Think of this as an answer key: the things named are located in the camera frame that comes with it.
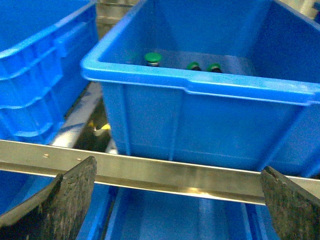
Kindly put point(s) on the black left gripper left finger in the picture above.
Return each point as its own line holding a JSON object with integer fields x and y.
{"x": 56, "y": 212}

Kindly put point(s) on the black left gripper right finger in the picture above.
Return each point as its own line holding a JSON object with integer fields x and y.
{"x": 294, "y": 211}

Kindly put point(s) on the blue plastic bin with buttons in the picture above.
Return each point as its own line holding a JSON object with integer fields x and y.
{"x": 262, "y": 110}

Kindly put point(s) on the lower blue bin left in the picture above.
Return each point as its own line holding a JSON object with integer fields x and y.
{"x": 18, "y": 187}

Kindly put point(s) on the lower blue bin centre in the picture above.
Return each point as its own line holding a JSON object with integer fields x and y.
{"x": 147, "y": 215}

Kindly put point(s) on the steel roller track divider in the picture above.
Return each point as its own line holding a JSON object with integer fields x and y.
{"x": 83, "y": 124}

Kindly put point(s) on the ribbed blue plastic crate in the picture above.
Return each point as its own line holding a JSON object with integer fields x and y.
{"x": 42, "y": 43}

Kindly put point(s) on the green mushroom push button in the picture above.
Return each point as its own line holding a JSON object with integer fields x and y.
{"x": 153, "y": 59}

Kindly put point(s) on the steel shelf front rail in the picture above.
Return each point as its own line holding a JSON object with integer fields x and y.
{"x": 138, "y": 173}

